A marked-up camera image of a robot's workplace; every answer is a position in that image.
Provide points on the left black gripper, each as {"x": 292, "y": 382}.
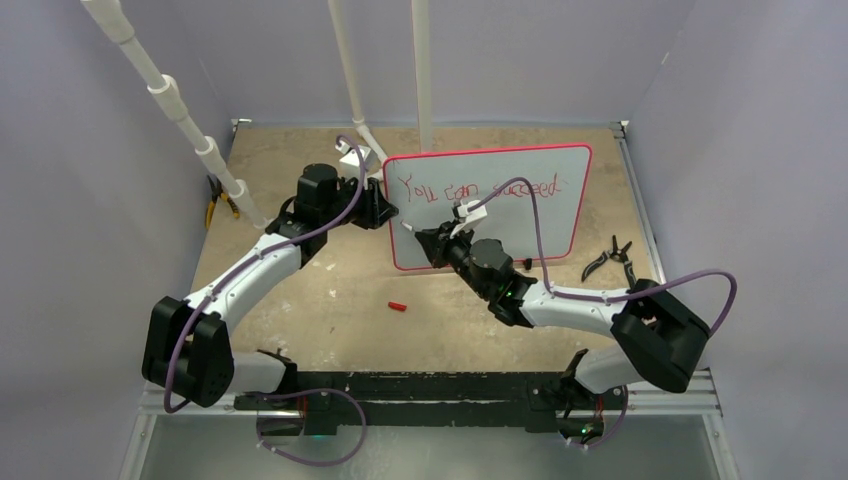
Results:
{"x": 376, "y": 209}

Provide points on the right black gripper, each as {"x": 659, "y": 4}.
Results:
{"x": 438, "y": 242}

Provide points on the pink framed whiteboard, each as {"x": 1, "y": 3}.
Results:
{"x": 534, "y": 196}

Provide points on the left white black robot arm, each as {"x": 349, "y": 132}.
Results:
{"x": 188, "y": 350}

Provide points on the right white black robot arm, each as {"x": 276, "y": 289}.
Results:
{"x": 657, "y": 338}

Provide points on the black tool by whiteboard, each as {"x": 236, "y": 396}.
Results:
{"x": 617, "y": 254}

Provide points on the yellow black pliers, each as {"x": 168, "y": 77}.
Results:
{"x": 217, "y": 193}

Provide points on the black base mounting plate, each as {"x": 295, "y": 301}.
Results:
{"x": 538, "y": 402}

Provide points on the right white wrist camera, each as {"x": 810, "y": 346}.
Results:
{"x": 467, "y": 216}

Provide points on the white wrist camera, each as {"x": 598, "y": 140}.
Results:
{"x": 349, "y": 163}
{"x": 467, "y": 216}

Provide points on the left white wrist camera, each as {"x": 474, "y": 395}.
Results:
{"x": 349, "y": 163}

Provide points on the aluminium rail frame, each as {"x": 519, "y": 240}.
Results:
{"x": 332, "y": 315}

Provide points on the white PVC pipe frame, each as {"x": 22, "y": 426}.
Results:
{"x": 163, "y": 88}

